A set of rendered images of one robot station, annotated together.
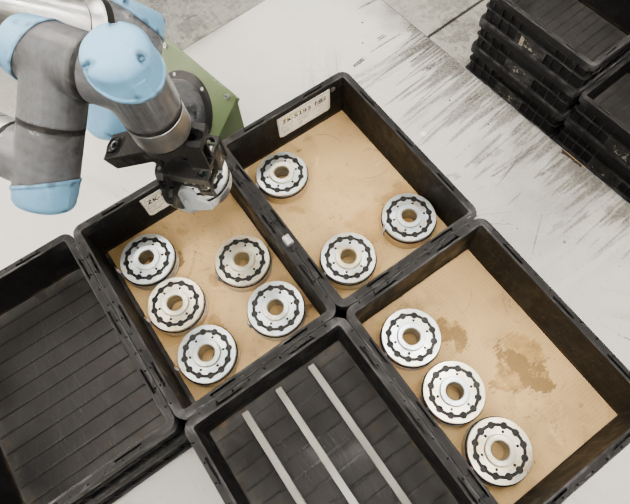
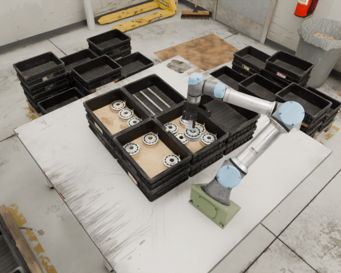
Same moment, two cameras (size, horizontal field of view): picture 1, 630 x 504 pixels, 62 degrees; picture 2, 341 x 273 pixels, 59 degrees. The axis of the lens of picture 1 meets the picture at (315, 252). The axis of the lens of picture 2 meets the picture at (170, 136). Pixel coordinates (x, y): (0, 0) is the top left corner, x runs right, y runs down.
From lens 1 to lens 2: 1.74 m
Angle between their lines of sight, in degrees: 67
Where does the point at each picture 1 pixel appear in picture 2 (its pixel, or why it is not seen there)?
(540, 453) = (107, 108)
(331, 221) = (155, 152)
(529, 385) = (106, 118)
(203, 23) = not seen: outside the picture
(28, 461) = (224, 106)
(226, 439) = not seen: hidden behind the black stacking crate
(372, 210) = (142, 155)
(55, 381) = (225, 118)
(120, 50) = (194, 75)
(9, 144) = not seen: hidden behind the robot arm
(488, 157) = (93, 196)
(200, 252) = (195, 144)
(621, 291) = (65, 154)
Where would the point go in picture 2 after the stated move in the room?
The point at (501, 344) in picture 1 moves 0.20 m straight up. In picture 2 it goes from (111, 125) to (107, 102)
